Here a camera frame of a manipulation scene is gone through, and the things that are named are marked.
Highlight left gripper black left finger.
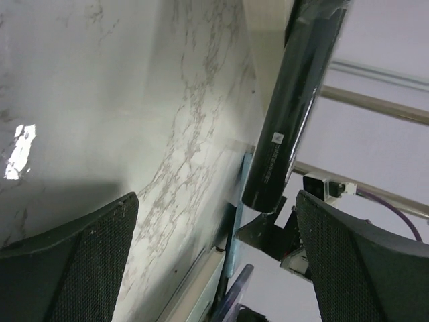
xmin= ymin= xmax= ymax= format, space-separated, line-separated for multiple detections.
xmin=1 ymin=192 xmax=139 ymax=321

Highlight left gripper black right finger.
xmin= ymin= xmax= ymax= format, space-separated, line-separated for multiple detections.
xmin=296 ymin=191 xmax=428 ymax=321

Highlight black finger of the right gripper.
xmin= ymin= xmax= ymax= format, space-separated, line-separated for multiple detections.
xmin=235 ymin=196 xmax=302 ymax=262

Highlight purple Robinson Crusoe book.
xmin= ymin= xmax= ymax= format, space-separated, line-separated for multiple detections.
xmin=211 ymin=264 xmax=254 ymax=322

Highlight black Moon and Sixpence book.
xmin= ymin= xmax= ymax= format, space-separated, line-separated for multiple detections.
xmin=241 ymin=1 xmax=349 ymax=213

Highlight light blue OS book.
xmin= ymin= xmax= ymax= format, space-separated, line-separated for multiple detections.
xmin=224 ymin=152 xmax=253 ymax=278

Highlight white two-tier wooden shelf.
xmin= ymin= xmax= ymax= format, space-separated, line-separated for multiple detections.
xmin=243 ymin=1 xmax=428 ymax=219

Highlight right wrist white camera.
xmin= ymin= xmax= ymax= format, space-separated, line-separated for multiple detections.
xmin=302 ymin=172 xmax=357 ymax=206

